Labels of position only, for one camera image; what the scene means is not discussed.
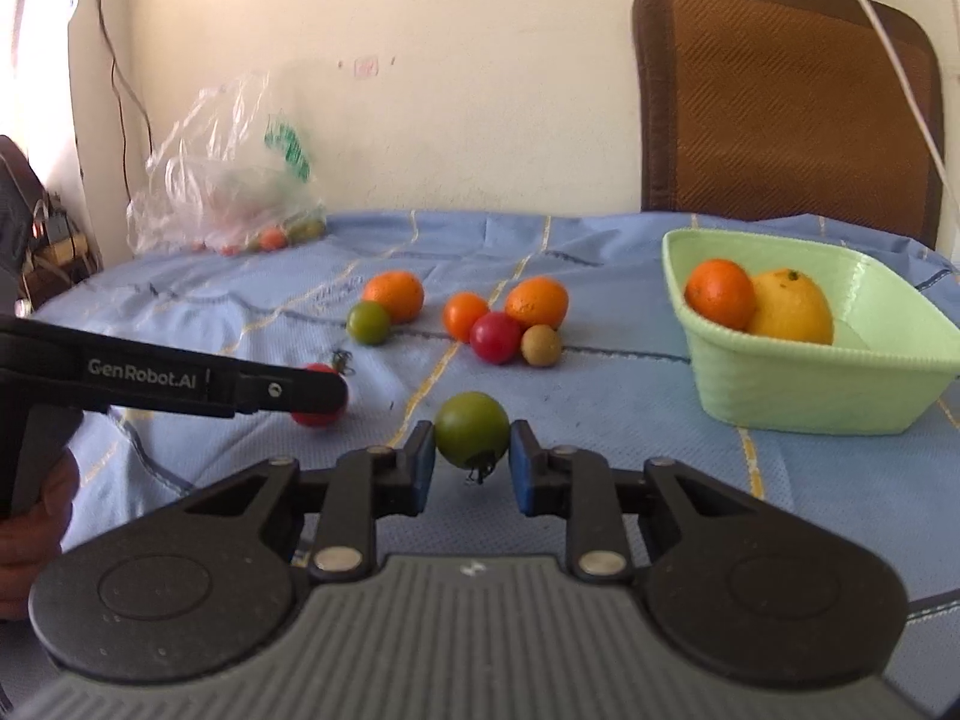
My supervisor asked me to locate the light green plastic basket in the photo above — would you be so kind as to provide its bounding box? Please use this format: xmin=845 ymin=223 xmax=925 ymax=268
xmin=662 ymin=229 xmax=960 ymax=436

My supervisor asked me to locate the white power cable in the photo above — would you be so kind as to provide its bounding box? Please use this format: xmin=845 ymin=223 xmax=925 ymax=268
xmin=821 ymin=0 xmax=960 ymax=200

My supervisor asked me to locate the large green tomato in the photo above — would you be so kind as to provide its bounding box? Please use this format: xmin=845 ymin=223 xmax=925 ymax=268
xmin=433 ymin=391 xmax=512 ymax=485

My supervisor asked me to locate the red tomato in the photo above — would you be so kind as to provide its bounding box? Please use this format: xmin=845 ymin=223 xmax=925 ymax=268
xmin=470 ymin=312 xmax=524 ymax=365
xmin=291 ymin=362 xmax=350 ymax=429

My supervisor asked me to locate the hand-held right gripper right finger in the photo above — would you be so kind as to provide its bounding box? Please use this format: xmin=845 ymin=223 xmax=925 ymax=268
xmin=508 ymin=420 xmax=760 ymax=583

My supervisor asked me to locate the small orange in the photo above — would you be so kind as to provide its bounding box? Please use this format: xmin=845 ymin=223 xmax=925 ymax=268
xmin=442 ymin=292 xmax=492 ymax=342

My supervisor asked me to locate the small brown round fruit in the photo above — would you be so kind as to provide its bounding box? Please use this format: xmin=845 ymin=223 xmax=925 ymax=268
xmin=521 ymin=324 xmax=563 ymax=368

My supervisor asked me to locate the small green tomato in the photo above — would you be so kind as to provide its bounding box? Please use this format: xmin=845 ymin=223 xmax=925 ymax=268
xmin=346 ymin=301 xmax=392 ymax=347

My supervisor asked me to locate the dark grey cloth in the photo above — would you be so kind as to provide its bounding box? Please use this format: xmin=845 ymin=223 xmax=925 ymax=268
xmin=0 ymin=135 xmax=47 ymax=316

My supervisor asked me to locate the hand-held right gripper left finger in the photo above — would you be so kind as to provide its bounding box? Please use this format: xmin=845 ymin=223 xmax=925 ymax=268
xmin=184 ymin=420 xmax=437 ymax=583

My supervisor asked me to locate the brown woven chair mat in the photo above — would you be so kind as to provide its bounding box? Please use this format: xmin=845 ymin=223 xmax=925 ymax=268
xmin=632 ymin=0 xmax=944 ymax=249

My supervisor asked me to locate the clutter of cables and boxes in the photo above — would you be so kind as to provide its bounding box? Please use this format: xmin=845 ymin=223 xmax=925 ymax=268
xmin=21 ymin=193 xmax=104 ymax=297

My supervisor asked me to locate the person's left hand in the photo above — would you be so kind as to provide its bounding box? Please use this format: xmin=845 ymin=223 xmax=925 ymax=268
xmin=0 ymin=448 xmax=81 ymax=621

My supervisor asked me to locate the large yellow citrus fruit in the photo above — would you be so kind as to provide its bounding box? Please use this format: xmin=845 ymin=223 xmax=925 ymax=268
xmin=748 ymin=268 xmax=835 ymax=347

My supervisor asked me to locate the thin black wall cable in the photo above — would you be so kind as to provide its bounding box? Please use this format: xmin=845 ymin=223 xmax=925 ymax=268
xmin=84 ymin=0 xmax=156 ymax=170

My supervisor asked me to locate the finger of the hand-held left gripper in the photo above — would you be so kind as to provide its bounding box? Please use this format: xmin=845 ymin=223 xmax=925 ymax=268
xmin=225 ymin=365 xmax=350 ymax=418

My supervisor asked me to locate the blue checked tablecloth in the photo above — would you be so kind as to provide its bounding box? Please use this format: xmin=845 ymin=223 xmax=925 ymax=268
xmin=30 ymin=210 xmax=960 ymax=691

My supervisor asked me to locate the clear plastic bag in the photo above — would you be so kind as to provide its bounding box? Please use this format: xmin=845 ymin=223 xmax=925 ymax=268
xmin=126 ymin=71 xmax=329 ymax=257

